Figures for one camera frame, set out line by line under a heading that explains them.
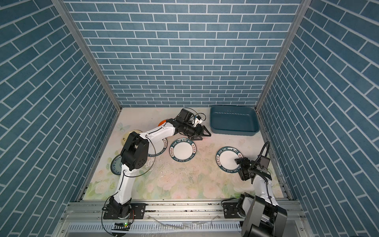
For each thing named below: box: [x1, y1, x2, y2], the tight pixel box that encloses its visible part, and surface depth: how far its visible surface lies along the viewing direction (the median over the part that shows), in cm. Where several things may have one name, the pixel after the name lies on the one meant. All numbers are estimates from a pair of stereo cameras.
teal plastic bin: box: [209, 105, 260, 136], surface depth 117 cm
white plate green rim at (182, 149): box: [169, 137, 197, 163], surface depth 98 cm
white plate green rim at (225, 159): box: [215, 146, 244, 174], surface depth 96 cm
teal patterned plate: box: [110, 154, 122, 176], surface depth 91 cm
